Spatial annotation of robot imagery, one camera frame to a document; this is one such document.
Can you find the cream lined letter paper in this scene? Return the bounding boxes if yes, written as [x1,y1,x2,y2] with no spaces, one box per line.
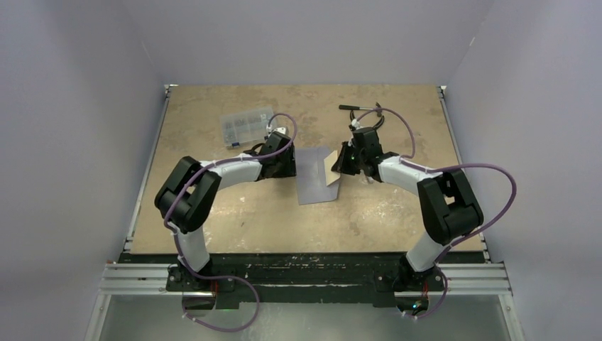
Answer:
[324,151,340,186]

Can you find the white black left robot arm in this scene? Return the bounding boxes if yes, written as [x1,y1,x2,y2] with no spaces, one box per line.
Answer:
[154,128,297,291]

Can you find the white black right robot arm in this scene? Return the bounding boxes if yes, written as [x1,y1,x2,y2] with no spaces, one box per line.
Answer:
[332,127,484,289]

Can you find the clear plastic screw box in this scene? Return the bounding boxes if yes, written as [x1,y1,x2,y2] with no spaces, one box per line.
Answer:
[220,107,274,148]

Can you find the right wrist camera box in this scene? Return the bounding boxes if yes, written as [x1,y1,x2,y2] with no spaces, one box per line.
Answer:
[349,119,362,131]

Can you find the black handled pliers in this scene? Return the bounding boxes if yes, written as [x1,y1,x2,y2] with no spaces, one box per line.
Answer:
[348,107,386,134]

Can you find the black handled hammer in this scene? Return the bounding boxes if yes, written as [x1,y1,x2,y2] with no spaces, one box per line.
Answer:
[338,104,383,120]

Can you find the black aluminium base frame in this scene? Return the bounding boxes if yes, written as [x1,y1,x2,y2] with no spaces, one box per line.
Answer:
[100,251,511,311]

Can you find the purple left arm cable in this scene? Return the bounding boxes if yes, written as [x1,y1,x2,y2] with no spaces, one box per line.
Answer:
[163,112,299,334]

